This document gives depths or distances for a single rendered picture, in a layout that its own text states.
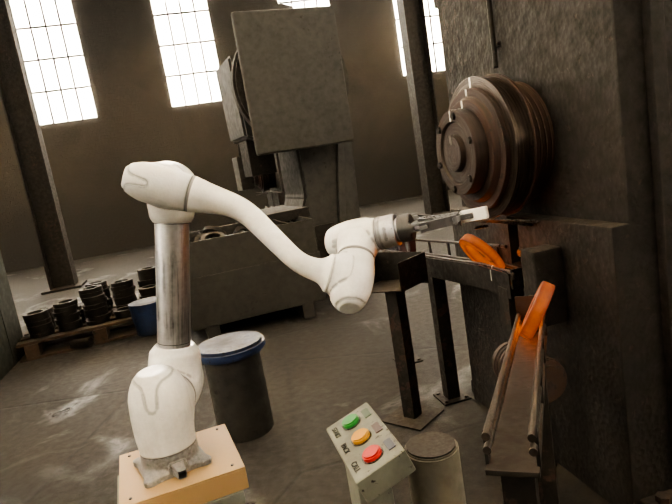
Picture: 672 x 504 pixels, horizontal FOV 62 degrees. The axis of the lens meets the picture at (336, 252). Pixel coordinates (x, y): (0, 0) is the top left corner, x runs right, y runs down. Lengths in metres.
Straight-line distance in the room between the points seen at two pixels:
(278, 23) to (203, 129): 7.43
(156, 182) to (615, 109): 1.20
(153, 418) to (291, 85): 3.25
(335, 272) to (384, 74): 11.29
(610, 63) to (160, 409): 1.47
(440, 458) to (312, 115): 3.50
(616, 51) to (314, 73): 3.13
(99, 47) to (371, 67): 5.35
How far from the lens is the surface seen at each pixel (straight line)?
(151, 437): 1.63
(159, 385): 1.60
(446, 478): 1.31
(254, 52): 4.41
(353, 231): 1.52
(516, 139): 1.76
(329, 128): 4.50
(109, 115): 11.88
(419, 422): 2.53
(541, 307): 1.46
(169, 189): 1.53
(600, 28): 1.71
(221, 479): 1.61
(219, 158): 11.75
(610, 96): 1.68
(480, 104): 1.87
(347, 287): 1.40
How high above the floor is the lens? 1.17
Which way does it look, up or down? 10 degrees down
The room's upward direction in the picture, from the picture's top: 9 degrees counter-clockwise
